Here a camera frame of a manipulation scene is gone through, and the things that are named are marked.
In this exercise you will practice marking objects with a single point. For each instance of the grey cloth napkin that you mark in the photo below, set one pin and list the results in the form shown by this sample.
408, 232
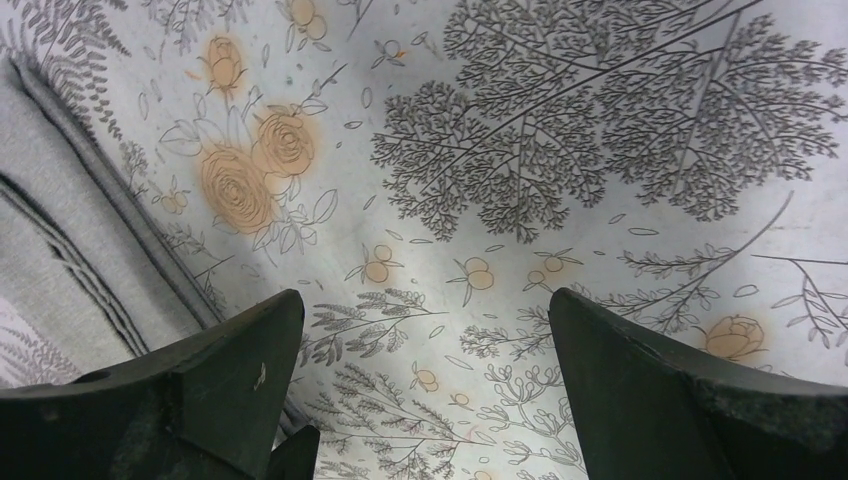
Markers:
87, 279

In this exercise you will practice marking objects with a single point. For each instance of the floral patterned tablecloth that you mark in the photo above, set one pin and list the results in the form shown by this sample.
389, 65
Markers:
428, 173

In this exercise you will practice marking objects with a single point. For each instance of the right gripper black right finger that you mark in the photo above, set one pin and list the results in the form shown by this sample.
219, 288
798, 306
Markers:
646, 406

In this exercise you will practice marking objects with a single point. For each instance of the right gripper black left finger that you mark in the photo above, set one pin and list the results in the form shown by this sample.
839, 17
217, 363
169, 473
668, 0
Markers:
205, 407

